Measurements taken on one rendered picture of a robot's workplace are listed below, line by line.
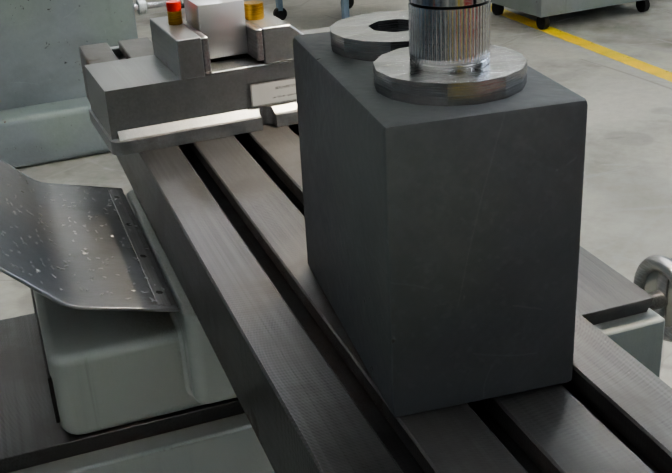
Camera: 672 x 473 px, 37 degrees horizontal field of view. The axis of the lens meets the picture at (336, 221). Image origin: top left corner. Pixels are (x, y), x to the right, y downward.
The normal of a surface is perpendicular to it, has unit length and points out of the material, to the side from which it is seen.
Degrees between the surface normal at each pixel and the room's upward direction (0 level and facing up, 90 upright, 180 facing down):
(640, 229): 0
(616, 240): 0
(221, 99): 90
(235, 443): 90
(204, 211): 0
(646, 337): 90
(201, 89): 90
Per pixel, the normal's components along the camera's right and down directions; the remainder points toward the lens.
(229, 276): -0.05, -0.91
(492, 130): 0.26, 0.39
